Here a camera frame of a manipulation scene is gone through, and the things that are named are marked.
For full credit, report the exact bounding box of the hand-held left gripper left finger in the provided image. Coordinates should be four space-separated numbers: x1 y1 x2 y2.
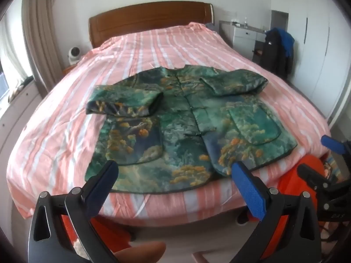
27 160 120 263

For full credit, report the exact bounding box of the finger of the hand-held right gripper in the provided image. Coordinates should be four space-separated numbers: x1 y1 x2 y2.
321 135 351 155
297 163 339 195

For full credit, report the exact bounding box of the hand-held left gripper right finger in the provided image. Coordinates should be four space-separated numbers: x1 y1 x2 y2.
229 161 322 263

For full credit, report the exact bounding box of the green patterned jacket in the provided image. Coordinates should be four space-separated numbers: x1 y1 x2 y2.
85 64 299 195

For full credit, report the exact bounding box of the orange clothing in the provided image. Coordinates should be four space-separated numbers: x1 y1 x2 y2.
59 155 330 263

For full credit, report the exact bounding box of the brown rounded object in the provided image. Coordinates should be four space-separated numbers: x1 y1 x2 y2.
112 241 166 263

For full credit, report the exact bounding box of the white wardrobe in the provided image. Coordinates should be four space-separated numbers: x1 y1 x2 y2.
270 0 351 121

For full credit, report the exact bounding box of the black jacket on chair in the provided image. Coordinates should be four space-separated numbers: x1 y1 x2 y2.
258 29 295 81

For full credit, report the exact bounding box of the blue cloth on chair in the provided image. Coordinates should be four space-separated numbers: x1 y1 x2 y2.
274 27 295 58

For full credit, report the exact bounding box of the wooden nightstand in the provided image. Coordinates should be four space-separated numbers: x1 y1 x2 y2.
63 65 80 76

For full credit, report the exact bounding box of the patterned cushion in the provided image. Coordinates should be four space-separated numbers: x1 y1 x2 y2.
8 84 26 102

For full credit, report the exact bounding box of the white round fan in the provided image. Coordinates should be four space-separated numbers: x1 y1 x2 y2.
67 46 83 66

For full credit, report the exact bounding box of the white dresser with drawers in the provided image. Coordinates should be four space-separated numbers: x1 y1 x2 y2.
219 20 270 52

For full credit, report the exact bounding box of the bed with pink striped sheet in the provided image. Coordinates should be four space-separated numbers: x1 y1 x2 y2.
6 22 331 226

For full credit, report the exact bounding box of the white sheer curtain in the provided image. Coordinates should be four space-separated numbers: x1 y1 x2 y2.
0 16 32 94

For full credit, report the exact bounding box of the beige curtain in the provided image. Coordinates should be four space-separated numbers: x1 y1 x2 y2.
21 0 65 99

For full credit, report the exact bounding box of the wooden headboard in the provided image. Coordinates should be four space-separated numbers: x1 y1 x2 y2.
88 1 215 48

